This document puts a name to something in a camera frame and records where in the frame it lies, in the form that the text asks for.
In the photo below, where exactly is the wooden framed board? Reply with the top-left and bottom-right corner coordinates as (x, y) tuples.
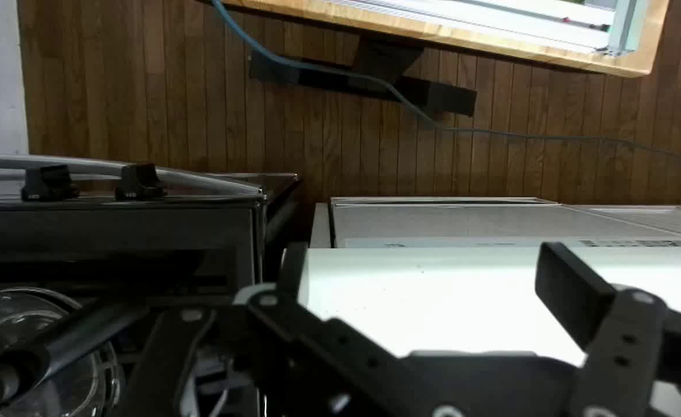
(221, 0), (672, 78)

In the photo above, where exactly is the glass kettle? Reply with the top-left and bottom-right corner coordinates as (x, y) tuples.
(0, 285), (126, 417)

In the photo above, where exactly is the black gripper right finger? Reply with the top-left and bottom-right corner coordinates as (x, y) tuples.
(534, 240), (672, 417)

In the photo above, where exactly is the black stove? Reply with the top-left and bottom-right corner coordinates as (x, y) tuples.
(0, 155), (302, 310)

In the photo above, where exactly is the white box appliance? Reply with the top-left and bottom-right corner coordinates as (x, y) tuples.
(308, 194), (681, 251)

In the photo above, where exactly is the grey blue cable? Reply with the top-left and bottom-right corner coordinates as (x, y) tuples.
(208, 0), (681, 169)

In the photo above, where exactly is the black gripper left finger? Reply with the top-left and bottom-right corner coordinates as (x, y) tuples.
(230, 240), (412, 417)

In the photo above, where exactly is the black stove knob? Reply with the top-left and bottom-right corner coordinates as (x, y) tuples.
(19, 163), (80, 203)
(112, 163), (167, 203)

